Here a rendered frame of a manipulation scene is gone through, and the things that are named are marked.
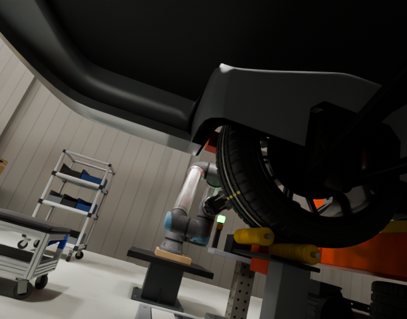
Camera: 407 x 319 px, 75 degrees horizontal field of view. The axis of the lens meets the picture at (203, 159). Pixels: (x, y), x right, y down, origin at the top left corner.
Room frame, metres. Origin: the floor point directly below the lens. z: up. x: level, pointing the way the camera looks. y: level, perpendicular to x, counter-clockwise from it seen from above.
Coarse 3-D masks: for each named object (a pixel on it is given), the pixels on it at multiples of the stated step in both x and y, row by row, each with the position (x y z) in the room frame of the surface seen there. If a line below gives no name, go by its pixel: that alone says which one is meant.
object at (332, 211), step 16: (256, 144) 0.77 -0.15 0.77; (368, 144) 0.88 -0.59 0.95; (384, 144) 0.83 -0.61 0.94; (368, 160) 0.90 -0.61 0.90; (384, 160) 0.83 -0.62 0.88; (272, 176) 0.98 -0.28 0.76; (288, 192) 1.00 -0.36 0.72; (352, 192) 0.96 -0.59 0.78; (368, 192) 0.87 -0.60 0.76; (336, 208) 0.98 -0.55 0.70; (352, 208) 0.88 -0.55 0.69; (368, 208) 0.82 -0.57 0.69
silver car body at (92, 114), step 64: (0, 0) 0.52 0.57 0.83; (64, 0) 0.54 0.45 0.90; (128, 0) 0.48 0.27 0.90; (192, 0) 0.44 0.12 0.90; (256, 0) 0.39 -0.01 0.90; (320, 0) 0.38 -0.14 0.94; (384, 0) 0.39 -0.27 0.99; (64, 64) 0.73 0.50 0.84; (128, 64) 0.73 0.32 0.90; (192, 64) 0.64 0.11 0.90; (256, 64) 0.59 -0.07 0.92; (320, 64) 0.60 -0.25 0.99; (384, 64) 0.59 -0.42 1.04; (128, 128) 0.87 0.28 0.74; (192, 128) 0.81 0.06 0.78; (256, 128) 0.62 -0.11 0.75; (384, 128) 0.69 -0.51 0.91
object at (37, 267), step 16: (0, 208) 1.53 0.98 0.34; (0, 224) 1.33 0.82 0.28; (16, 224) 1.34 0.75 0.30; (32, 224) 1.34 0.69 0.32; (48, 224) 1.36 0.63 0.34; (48, 240) 1.37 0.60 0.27; (64, 240) 1.67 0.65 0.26; (0, 256) 1.33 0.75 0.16; (16, 256) 1.64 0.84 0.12; (32, 256) 1.65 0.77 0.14; (48, 256) 1.68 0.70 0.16; (0, 272) 1.34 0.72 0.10; (16, 272) 1.35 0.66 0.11; (32, 272) 1.35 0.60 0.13; (48, 272) 1.59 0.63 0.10; (16, 288) 1.38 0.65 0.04; (32, 288) 1.41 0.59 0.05
